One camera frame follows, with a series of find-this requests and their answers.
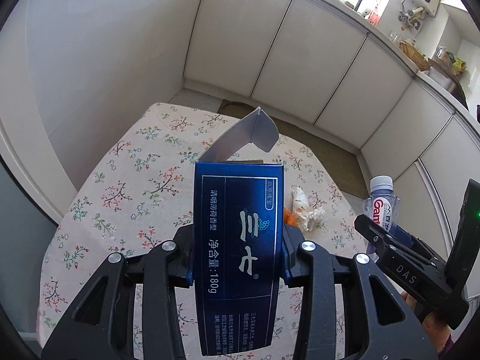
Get clear plastic bottle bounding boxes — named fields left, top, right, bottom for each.
left=364, top=175, right=400, bottom=233

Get dark blue toothpaste box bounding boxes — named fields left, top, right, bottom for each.
left=193, top=108, right=284, bottom=356

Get white lower kitchen cabinets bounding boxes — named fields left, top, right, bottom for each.
left=184, top=0, right=479, bottom=257

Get person's right hand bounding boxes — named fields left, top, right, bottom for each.
left=422, top=312, right=453, bottom=359

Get crumpled white tissue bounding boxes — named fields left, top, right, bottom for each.
left=291, top=186, right=325, bottom=233

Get green floor mat left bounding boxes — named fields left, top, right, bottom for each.
left=272, top=118, right=368, bottom=198

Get floral tablecloth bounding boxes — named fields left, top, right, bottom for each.
left=37, top=102, right=365, bottom=345

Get steel tray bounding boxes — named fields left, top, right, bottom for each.
left=427, top=58, right=469, bottom=110

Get green yellow snack bags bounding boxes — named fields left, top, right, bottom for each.
left=436, top=46, right=466, bottom=78

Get woven basket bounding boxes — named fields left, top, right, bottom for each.
left=399, top=41, right=431, bottom=72

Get round woven mat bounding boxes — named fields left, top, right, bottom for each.
left=218, top=100, right=256, bottom=119

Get hanging utensils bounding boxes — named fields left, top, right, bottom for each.
left=397, top=7, right=427, bottom=31

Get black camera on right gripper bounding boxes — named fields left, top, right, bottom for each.
left=444, top=179, right=479, bottom=293

